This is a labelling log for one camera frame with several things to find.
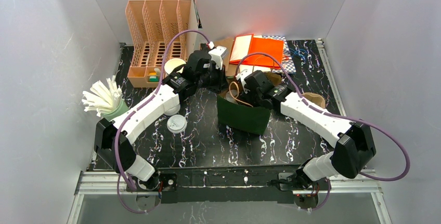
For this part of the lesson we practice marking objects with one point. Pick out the white cup lid stack front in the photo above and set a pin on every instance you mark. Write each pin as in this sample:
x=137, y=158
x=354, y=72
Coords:
x=176, y=124

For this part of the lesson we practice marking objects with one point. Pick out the peach plastic file organizer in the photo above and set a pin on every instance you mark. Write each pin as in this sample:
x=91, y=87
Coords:
x=153, y=25

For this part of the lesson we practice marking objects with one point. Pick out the checkered blue white bag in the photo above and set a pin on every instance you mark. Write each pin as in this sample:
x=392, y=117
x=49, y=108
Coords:
x=287, y=61

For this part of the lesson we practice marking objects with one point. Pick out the white cup lid stack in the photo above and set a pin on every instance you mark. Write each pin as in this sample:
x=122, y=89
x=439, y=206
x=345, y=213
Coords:
x=176, y=124
x=172, y=111

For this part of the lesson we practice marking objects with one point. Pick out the white cup lid stack back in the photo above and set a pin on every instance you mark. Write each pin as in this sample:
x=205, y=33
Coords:
x=172, y=111

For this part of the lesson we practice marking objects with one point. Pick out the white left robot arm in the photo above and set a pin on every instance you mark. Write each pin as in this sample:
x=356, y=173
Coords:
x=114, y=138

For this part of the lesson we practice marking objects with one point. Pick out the bundle of white wrapped straws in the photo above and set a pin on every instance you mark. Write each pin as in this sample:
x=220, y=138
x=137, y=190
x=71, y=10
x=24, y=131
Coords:
x=102, y=98

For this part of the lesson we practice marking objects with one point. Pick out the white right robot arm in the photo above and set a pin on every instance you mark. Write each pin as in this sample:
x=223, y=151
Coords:
x=352, y=142

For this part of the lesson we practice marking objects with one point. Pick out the stack of white paper cups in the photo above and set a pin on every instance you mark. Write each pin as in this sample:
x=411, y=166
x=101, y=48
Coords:
x=173, y=63

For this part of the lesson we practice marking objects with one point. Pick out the orange paper bag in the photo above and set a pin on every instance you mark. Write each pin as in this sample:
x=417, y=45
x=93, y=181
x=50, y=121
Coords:
x=249, y=44

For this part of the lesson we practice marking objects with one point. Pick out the stack of pulp cup carriers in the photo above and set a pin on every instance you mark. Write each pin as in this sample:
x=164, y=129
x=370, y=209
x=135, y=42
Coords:
x=316, y=99

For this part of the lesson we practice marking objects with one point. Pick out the green straw holder cup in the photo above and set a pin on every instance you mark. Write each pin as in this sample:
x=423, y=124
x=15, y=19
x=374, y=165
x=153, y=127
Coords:
x=120, y=110

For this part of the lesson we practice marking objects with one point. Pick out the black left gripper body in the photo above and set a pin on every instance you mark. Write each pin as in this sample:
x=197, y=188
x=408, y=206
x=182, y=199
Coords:
x=213, y=79

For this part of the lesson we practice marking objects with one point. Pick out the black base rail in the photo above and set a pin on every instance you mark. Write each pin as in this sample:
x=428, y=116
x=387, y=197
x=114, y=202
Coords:
x=276, y=183

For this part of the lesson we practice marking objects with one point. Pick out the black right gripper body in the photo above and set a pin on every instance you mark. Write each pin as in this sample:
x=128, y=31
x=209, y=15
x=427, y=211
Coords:
x=254, y=96

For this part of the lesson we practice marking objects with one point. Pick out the green paper bag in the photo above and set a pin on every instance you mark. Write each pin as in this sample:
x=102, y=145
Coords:
x=233, y=112

